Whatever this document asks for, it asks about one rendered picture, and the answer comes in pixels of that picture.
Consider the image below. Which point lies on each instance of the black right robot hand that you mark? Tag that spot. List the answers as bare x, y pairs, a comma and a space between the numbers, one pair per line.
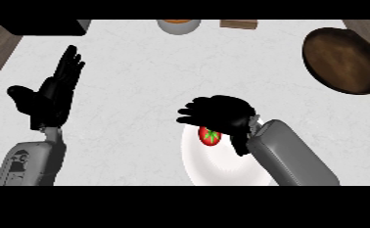
221, 111

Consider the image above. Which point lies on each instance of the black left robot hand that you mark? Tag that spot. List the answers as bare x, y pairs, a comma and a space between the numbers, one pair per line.
53, 95

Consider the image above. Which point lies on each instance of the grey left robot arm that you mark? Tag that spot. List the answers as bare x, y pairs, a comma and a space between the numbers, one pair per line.
32, 160

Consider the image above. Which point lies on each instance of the red tomato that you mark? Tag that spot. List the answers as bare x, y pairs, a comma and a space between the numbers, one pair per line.
209, 136

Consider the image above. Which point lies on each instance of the white plate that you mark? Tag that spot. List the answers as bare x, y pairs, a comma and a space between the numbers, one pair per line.
217, 165

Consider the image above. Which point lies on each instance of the brown round pan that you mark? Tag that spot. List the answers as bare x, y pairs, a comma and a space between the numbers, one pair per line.
339, 60

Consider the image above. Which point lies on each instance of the black appliance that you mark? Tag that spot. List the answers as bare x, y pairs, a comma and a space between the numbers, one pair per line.
43, 27

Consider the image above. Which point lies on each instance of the brown wooden block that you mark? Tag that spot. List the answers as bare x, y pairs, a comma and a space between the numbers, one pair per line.
239, 24

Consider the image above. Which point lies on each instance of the grey cup with orange content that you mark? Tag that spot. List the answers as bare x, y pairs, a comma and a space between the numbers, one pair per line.
178, 26

